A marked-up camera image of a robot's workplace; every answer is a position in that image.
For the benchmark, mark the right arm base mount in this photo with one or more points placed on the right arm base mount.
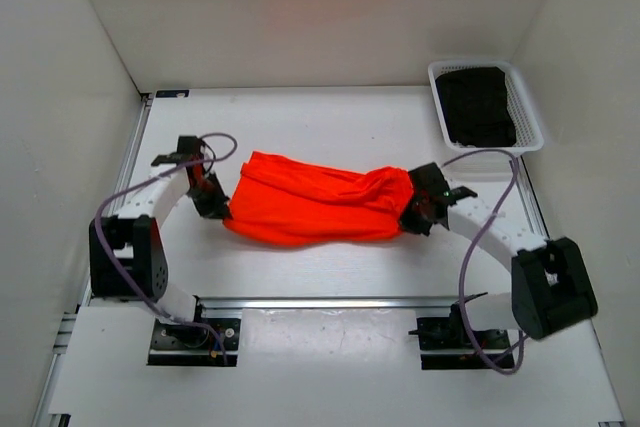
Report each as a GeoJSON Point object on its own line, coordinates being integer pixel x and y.
{"type": "Point", "coordinates": [445, 345]}

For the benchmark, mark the aluminium rail left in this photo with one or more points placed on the aluminium rail left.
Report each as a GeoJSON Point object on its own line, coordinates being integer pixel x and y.
{"type": "Point", "coordinates": [108, 145]}

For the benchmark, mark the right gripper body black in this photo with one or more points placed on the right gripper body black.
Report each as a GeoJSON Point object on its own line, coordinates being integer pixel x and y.
{"type": "Point", "coordinates": [415, 217]}

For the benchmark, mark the aluminium rail front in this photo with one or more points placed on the aluminium rail front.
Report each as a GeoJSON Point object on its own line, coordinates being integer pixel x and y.
{"type": "Point", "coordinates": [327, 303]}

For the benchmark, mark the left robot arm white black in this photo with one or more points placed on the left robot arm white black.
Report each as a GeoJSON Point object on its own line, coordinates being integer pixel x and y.
{"type": "Point", "coordinates": [127, 258]}

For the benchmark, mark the white plastic basket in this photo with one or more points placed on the white plastic basket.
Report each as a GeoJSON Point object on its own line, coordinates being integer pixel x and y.
{"type": "Point", "coordinates": [520, 106]}

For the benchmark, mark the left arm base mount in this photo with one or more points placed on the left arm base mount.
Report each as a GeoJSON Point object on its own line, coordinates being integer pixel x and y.
{"type": "Point", "coordinates": [173, 345]}

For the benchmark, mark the black shorts in basket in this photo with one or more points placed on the black shorts in basket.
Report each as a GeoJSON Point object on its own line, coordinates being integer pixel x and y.
{"type": "Point", "coordinates": [474, 104]}

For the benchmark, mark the small dark label sticker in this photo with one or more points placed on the small dark label sticker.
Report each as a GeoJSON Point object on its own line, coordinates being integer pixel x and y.
{"type": "Point", "coordinates": [177, 93]}

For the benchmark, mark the aluminium rail right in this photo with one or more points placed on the aluminium rail right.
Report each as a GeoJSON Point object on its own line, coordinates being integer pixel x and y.
{"type": "Point", "coordinates": [529, 199]}

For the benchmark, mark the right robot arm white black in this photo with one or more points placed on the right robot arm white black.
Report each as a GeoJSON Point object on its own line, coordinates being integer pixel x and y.
{"type": "Point", "coordinates": [550, 289]}

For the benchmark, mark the aluminium rail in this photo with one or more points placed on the aluminium rail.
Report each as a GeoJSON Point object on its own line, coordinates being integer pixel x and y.
{"type": "Point", "coordinates": [529, 199]}
{"type": "Point", "coordinates": [327, 303]}
{"type": "Point", "coordinates": [108, 145]}

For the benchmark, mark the orange shorts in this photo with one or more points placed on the orange shorts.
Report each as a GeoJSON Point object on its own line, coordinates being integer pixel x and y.
{"type": "Point", "coordinates": [286, 203]}

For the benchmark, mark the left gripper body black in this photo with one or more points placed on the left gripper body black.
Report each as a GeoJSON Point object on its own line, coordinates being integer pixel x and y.
{"type": "Point", "coordinates": [198, 194]}

